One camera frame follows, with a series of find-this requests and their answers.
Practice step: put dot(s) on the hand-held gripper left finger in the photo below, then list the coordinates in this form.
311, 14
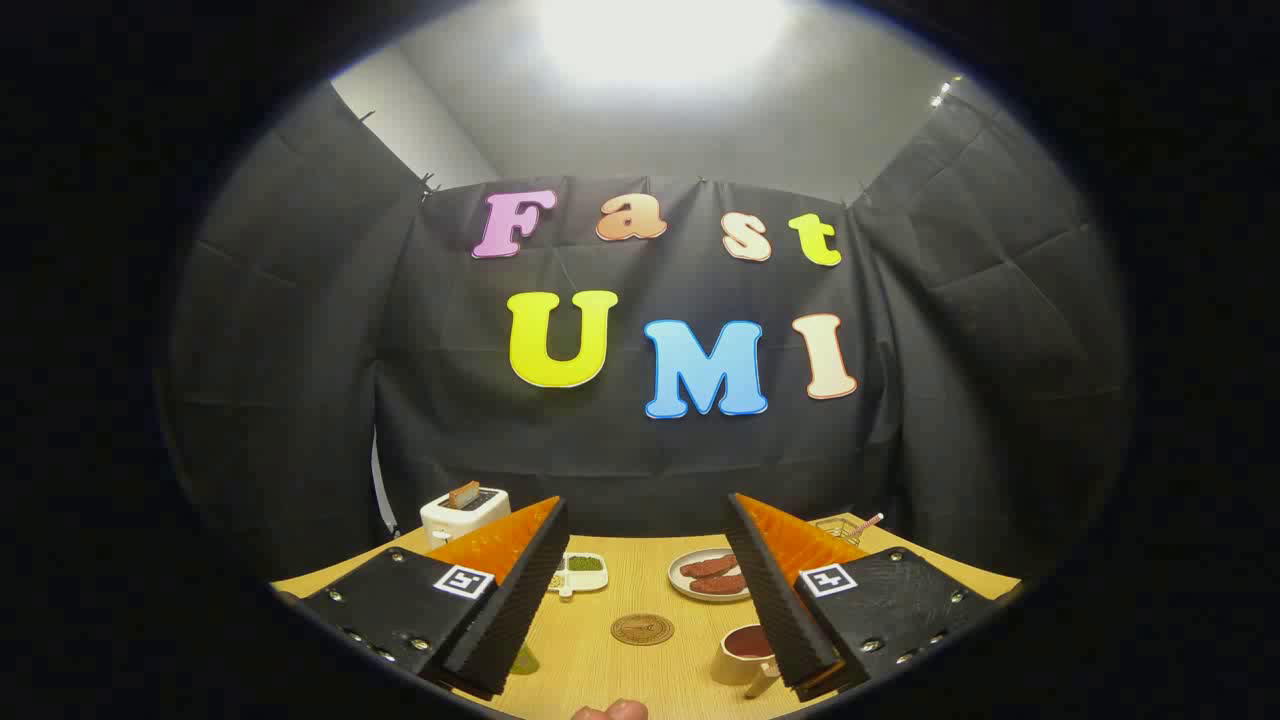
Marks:
505, 610

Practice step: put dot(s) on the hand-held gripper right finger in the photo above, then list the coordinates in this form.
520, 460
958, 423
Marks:
775, 600

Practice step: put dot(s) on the round cork coaster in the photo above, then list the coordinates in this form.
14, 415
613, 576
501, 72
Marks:
642, 629

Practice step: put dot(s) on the brown sausage piece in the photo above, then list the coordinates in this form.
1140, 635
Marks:
708, 567
718, 585

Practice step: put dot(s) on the white divided dish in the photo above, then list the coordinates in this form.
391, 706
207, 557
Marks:
590, 587

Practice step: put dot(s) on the round white plate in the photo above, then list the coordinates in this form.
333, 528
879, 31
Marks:
678, 585

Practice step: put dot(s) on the white toaster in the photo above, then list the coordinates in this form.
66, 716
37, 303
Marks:
470, 518

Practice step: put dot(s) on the pink striped straw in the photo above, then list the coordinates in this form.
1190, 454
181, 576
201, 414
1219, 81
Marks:
868, 523

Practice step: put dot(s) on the toast slice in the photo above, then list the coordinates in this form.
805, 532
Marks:
463, 494

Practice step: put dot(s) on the wooden table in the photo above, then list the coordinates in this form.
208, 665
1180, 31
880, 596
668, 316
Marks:
635, 585

